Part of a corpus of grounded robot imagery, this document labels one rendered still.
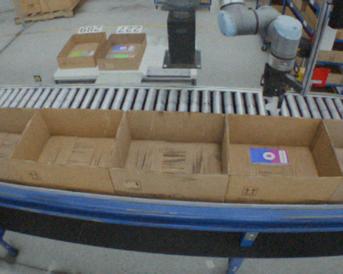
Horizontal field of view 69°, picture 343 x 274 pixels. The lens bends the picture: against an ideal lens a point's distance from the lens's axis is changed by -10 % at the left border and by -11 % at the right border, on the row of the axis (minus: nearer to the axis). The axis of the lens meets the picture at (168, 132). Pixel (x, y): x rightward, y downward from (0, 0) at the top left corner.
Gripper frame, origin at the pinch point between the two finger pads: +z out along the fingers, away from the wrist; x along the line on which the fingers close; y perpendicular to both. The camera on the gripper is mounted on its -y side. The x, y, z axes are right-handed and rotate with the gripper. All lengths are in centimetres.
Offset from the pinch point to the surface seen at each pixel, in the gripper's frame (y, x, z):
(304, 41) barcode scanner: -28, -57, -3
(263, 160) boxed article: 3.7, 14.1, 15.0
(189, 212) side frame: 32, 39, 14
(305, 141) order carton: -16.1, 4.0, 13.4
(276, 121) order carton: -0.5, 3.8, 3.1
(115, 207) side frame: 57, 39, 14
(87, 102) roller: 96, -37, 31
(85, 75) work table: 107, -66, 30
